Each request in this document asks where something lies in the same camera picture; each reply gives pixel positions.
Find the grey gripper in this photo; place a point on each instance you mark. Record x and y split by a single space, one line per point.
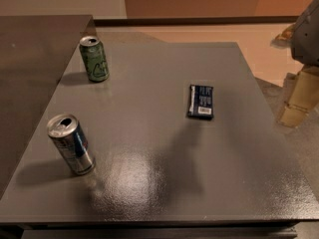
307 37

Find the blue silver redbull can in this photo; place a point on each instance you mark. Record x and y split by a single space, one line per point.
67 135

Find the dark blue rxbar wrapper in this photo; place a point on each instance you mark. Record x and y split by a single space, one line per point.
200 102

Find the green soda can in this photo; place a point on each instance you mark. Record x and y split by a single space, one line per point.
94 58

